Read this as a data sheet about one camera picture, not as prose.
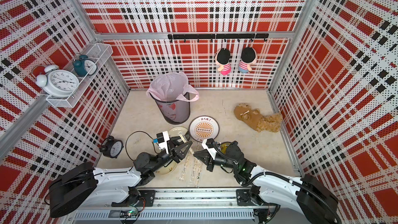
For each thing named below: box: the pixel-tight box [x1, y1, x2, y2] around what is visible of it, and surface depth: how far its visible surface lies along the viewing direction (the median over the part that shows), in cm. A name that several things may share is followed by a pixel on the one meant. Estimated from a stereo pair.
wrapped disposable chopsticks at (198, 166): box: [193, 156, 203, 188], surface depth 82 cm
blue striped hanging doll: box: [238, 46, 258, 74], surface depth 97 cm
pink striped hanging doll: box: [215, 47, 232, 76], surface depth 98 cm
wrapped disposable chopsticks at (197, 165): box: [190, 158, 202, 185], surface depth 84 cm
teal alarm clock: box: [72, 54, 98, 78], surface depth 73 cm
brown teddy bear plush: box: [233, 102, 283, 133], surface depth 95 cm
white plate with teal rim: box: [188, 115, 220, 143], surface depth 100 cm
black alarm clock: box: [99, 135, 124, 159], surface depth 85 cm
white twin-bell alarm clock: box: [35, 64, 80, 99], surface depth 63 cm
